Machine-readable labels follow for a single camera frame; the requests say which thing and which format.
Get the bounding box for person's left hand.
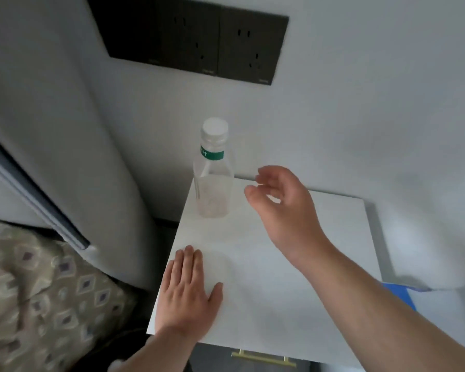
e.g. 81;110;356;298
154;245;224;342

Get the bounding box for person's right hand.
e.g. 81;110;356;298
244;165;330;274

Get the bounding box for clear bottle yellowish residue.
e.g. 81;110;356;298
193;118;235;220

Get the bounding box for person's right forearm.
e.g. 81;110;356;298
294;240;465;372

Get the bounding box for person's left forearm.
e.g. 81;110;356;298
114;329;198;372

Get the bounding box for white nightstand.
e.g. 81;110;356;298
146;176;384;372

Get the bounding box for blue white tissue pack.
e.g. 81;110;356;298
381;282;465;349

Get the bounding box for silver metal bar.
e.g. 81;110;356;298
0;127;92;252

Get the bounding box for gold drawer handle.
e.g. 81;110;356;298
231;348;297;369

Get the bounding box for black wall socket panel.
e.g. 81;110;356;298
85;0;289;86

